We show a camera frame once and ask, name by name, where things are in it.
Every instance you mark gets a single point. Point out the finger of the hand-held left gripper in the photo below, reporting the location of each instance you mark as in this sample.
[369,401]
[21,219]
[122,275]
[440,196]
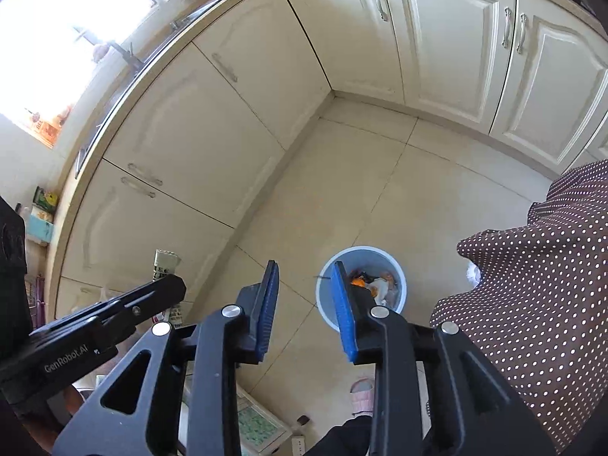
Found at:
[147,294]

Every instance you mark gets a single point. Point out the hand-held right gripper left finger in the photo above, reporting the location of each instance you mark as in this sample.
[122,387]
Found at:
[266,313]

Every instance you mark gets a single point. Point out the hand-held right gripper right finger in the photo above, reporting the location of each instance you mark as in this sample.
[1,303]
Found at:
[342,313]

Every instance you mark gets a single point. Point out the orange peel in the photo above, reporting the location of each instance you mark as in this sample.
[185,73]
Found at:
[359,281]

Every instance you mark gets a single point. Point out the black printed snack wrapper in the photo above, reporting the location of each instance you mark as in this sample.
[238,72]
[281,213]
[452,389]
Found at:
[363,274]

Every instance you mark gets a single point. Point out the white tissue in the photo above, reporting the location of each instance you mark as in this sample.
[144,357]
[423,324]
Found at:
[382,289]

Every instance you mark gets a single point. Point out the light blue trash bin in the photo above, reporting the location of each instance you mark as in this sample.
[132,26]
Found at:
[368,259]

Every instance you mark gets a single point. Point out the person's left hand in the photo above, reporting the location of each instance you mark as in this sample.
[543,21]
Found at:
[76,403]

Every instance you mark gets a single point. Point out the cream cabinet door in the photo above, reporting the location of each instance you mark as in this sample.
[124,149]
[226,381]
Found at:
[342,33]
[266,57]
[142,237]
[560,90]
[190,142]
[446,47]

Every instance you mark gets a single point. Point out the pink slipper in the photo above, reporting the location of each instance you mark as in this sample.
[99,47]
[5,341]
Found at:
[363,394]

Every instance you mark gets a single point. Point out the white scale with green panel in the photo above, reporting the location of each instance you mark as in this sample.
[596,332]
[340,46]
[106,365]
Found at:
[256,425]

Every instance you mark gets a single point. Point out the person's dark trouser leg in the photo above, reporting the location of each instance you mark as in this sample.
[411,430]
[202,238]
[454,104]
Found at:
[342,437]

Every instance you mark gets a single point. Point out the light blue box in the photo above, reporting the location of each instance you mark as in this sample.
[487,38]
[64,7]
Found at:
[40,229]

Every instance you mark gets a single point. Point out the white power strip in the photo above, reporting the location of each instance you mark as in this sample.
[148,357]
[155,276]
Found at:
[299,444]

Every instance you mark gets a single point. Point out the green packet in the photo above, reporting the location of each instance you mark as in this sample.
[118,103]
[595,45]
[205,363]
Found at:
[46,199]

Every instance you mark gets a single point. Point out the brown polka dot tablecloth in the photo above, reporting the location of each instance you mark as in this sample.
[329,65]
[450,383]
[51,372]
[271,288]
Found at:
[536,294]

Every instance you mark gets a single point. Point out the metal sink faucet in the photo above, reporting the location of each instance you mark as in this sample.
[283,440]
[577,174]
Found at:
[126,54]

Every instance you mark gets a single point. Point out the bright window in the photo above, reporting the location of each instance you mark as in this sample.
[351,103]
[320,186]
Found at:
[57,33]

